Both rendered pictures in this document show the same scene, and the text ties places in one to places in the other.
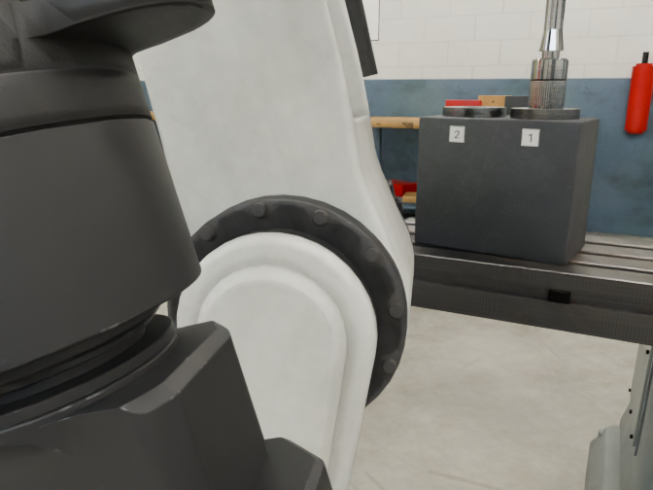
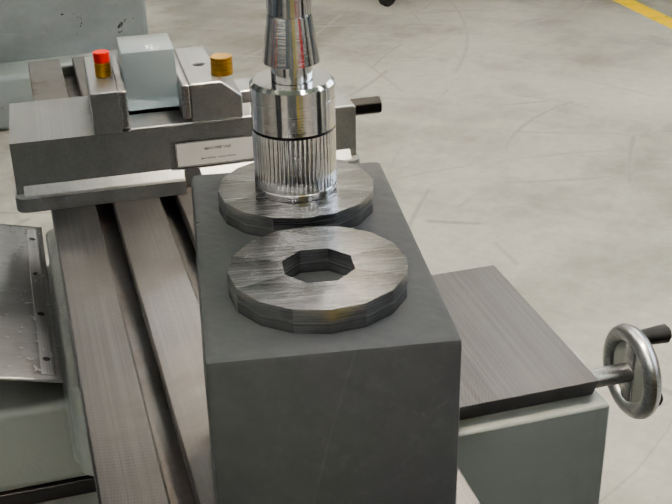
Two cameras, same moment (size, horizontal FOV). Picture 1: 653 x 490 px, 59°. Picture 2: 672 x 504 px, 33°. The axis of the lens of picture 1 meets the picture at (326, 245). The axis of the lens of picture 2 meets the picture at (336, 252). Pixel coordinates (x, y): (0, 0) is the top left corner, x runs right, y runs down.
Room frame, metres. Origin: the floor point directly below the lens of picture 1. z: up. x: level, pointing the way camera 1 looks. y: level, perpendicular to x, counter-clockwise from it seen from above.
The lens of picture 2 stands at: (1.19, 0.16, 1.37)
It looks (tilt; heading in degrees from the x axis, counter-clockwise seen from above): 27 degrees down; 228
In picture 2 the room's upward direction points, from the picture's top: 1 degrees counter-clockwise
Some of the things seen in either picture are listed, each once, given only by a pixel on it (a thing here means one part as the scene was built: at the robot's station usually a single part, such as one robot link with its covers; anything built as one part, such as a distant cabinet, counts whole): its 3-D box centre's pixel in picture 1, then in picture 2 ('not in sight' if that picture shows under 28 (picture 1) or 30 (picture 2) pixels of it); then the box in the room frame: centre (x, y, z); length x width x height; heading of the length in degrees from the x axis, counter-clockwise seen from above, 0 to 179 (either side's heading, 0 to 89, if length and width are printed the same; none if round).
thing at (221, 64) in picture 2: not in sight; (221, 64); (0.55, -0.72, 1.03); 0.02 x 0.02 x 0.02
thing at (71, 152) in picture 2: not in sight; (181, 116); (0.57, -0.77, 0.97); 0.35 x 0.15 x 0.11; 152
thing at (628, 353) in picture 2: not in sight; (604, 376); (0.19, -0.47, 0.61); 0.16 x 0.12 x 0.12; 154
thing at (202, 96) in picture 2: not in sight; (203, 82); (0.55, -0.76, 1.00); 0.12 x 0.06 x 0.04; 62
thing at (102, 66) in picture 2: not in sight; (102, 63); (0.64, -0.80, 1.03); 0.02 x 0.02 x 0.03
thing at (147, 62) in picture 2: not in sight; (147, 71); (0.60, -0.78, 1.02); 0.06 x 0.05 x 0.06; 62
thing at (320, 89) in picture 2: (549, 62); (292, 86); (0.81, -0.30, 1.17); 0.05 x 0.05 x 0.01
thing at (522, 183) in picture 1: (502, 178); (312, 378); (0.84, -0.26, 1.01); 0.22 x 0.12 x 0.20; 56
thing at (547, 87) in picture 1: (547, 87); (294, 141); (0.81, -0.30, 1.14); 0.05 x 0.05 x 0.06
